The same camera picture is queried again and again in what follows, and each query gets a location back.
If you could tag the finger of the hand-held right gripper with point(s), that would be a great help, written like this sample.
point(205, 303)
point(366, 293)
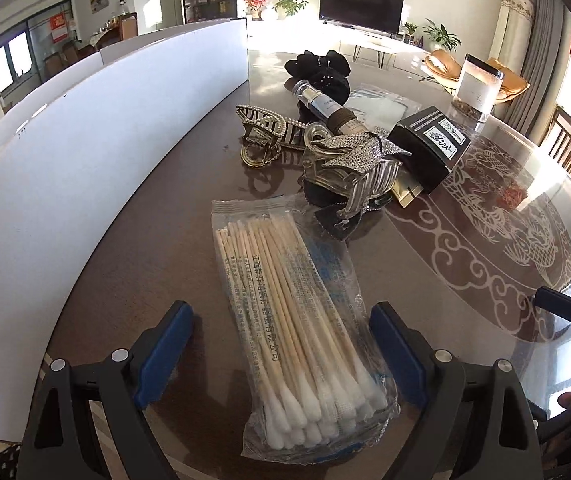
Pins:
point(560, 302)

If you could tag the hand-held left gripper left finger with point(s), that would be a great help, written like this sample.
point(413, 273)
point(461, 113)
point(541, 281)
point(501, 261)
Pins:
point(165, 350)

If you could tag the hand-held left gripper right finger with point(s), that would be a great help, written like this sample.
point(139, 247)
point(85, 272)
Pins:
point(398, 355)

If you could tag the cotton swab packet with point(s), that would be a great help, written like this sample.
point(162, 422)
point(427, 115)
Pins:
point(290, 320)

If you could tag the black box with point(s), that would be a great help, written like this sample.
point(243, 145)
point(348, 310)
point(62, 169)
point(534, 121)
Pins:
point(423, 147)

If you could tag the clear plastic bag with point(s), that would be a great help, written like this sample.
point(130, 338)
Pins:
point(383, 107)

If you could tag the silver cosmetic tube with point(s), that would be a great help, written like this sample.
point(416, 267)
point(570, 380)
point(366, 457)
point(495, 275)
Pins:
point(323, 102)

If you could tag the black dotted hair bow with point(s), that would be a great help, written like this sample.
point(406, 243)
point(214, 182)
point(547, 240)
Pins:
point(335, 215)

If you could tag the gold packet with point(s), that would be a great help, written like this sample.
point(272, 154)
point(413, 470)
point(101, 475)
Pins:
point(408, 195)

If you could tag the white partition board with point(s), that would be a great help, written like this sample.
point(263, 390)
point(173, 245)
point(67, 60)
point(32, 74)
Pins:
point(65, 185)

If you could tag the rhinestone bow hair clip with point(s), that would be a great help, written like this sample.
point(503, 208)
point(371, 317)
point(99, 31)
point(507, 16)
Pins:
point(360, 155)

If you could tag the orange lounge chair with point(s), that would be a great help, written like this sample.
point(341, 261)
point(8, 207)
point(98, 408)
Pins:
point(443, 65)
point(513, 82)

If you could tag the clear jar with black lid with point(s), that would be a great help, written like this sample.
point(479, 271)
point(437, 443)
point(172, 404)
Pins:
point(478, 87)

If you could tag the gold pearl hair claw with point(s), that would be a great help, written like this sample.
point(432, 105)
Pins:
point(265, 135)

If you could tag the brown elastic hair band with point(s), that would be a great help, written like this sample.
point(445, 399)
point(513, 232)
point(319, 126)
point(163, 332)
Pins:
point(343, 121)

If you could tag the grey curtain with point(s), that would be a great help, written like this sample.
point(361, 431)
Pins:
point(545, 50)

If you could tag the white curtain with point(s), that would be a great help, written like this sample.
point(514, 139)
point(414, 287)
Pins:
point(510, 20)

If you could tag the black scrunchie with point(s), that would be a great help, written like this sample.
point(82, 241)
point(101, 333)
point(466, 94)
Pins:
point(325, 72)

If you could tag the large leafy potted plant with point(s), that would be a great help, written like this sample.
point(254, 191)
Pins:
point(440, 35)

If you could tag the small potted plant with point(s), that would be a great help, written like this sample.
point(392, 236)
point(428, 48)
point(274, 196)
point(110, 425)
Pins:
point(409, 30)

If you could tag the white television stand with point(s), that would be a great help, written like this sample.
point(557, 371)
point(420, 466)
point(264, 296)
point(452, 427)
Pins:
point(365, 45)

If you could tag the red door poster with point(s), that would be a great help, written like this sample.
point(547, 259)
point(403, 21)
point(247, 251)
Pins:
point(60, 27)

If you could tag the black television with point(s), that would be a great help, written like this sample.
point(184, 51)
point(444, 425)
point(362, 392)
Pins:
point(360, 7)

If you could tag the red flower bouquet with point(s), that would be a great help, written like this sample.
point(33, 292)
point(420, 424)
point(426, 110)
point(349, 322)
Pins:
point(255, 5)

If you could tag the green potted plant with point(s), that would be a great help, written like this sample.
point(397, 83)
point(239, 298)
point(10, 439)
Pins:
point(290, 6)

